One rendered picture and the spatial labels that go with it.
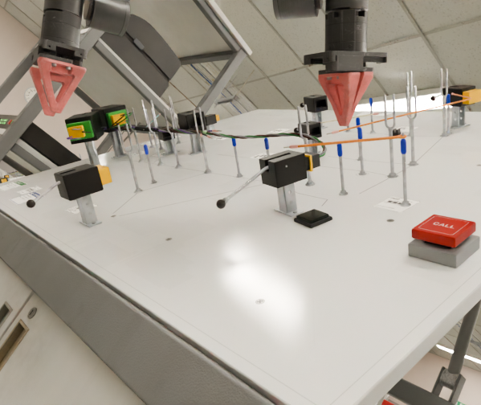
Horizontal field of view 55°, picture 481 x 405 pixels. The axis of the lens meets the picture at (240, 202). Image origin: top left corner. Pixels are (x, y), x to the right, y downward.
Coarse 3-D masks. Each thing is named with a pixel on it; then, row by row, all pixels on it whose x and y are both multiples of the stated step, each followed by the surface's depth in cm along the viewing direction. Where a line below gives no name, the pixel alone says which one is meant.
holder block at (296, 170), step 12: (276, 156) 69; (288, 156) 68; (300, 156) 68; (276, 168) 66; (288, 168) 67; (300, 168) 68; (264, 180) 69; (276, 180) 66; (288, 180) 68; (300, 180) 69
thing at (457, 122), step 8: (448, 88) 102; (456, 88) 100; (464, 88) 99; (472, 88) 100; (432, 96) 109; (456, 96) 101; (456, 104) 101; (464, 104) 100; (456, 112) 103; (464, 112) 103; (456, 120) 104; (464, 120) 104; (456, 128) 103
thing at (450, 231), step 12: (432, 216) 53; (444, 216) 53; (420, 228) 51; (432, 228) 51; (444, 228) 50; (456, 228) 50; (468, 228) 50; (432, 240) 50; (444, 240) 49; (456, 240) 48
